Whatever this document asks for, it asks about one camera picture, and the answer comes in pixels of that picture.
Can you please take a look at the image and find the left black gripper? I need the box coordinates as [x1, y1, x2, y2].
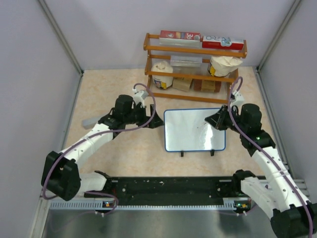
[124, 104, 164, 129]

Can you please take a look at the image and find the wooden three tier rack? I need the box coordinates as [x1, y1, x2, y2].
[143, 33, 248, 97]

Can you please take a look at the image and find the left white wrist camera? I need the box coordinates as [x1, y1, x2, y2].
[132, 88, 149, 108]

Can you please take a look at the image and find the red foil box left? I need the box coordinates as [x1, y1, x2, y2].
[159, 30, 201, 41]

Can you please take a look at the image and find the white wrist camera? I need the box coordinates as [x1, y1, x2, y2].
[229, 91, 245, 107]
[132, 88, 149, 108]

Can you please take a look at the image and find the red white box right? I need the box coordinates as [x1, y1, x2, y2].
[202, 36, 244, 51]

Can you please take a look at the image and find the white bag right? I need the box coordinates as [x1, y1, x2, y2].
[208, 56, 243, 77]

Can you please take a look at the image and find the white bag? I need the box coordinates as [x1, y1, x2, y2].
[208, 56, 243, 77]
[151, 60, 174, 90]

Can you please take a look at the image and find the clear plastic box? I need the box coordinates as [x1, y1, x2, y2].
[170, 56, 203, 67]

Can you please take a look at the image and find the blue framed whiteboard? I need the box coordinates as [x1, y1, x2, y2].
[163, 108, 226, 156]

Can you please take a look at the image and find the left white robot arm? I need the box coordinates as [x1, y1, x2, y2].
[41, 91, 164, 201]

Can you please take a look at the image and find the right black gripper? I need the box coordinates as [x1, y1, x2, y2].
[205, 105, 247, 134]

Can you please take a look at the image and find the white bag left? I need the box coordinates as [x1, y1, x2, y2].
[151, 60, 174, 90]

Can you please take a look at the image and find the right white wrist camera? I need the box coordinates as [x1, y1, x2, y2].
[229, 91, 245, 107]

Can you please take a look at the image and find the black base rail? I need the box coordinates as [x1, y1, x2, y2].
[84, 176, 267, 206]

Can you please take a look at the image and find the grey cable duct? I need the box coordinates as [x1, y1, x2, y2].
[49, 197, 251, 211]

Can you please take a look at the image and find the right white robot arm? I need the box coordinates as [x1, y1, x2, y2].
[205, 104, 317, 238]

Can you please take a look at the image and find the brown cardboard box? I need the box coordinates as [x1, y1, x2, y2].
[172, 77, 192, 92]

